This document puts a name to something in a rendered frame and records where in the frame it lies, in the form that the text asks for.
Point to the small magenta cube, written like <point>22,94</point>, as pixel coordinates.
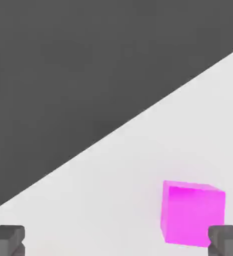
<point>190,214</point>

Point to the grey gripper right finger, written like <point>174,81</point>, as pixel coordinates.
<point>227,242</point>

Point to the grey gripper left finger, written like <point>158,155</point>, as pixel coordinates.
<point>5,241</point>

